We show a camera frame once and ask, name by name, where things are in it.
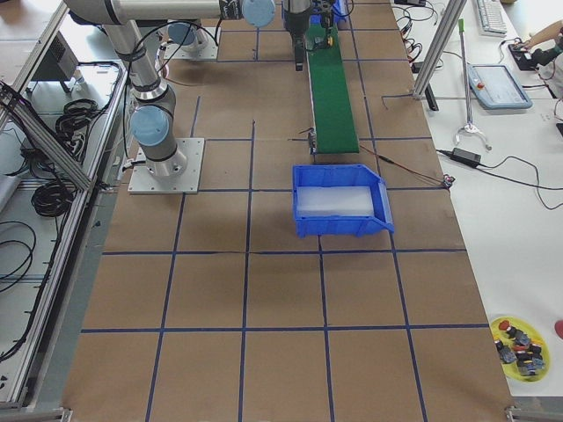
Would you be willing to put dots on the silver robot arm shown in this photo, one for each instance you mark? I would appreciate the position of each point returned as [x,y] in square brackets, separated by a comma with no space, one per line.
[152,121]
[193,37]

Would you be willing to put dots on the blue plastic bin right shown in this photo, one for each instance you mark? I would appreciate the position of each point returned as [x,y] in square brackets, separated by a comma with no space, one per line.
[330,175]

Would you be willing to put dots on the blue plastic bin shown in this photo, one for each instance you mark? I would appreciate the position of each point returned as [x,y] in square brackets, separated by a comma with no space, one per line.
[330,175]
[341,12]

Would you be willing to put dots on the aluminium frame post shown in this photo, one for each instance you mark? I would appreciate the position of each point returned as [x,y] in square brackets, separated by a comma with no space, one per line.
[442,35]

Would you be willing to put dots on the white keyboard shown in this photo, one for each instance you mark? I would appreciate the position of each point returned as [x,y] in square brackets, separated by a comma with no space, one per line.
[490,18]

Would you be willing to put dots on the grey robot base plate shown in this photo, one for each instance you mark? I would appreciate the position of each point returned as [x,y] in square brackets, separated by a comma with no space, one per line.
[179,174]

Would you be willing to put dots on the reacher grabber tool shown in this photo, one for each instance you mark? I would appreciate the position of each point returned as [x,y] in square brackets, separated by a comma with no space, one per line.
[469,128]

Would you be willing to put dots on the blue plastic bin left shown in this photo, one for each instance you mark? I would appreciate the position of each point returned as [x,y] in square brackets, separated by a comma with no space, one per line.
[341,12]

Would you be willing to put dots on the black power adapter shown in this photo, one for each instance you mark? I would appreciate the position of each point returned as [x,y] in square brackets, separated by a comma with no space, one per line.
[465,157]

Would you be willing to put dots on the person hand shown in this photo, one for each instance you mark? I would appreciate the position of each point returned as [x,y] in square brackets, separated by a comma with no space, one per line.
[525,43]

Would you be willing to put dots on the green conveyor belt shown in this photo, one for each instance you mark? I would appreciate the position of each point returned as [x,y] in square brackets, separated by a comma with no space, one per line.
[334,127]

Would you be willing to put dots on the white foam pad right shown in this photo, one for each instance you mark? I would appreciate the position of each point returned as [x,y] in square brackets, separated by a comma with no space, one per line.
[337,200]

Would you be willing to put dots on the teach pendant tablet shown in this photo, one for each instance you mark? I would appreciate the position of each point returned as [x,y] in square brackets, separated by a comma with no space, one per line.
[496,88]

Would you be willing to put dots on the yellow plate of buttons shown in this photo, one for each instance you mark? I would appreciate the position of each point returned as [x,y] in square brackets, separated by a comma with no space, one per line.
[522,351]

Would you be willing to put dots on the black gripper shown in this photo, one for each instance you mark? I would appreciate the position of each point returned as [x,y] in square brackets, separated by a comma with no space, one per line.
[296,24]

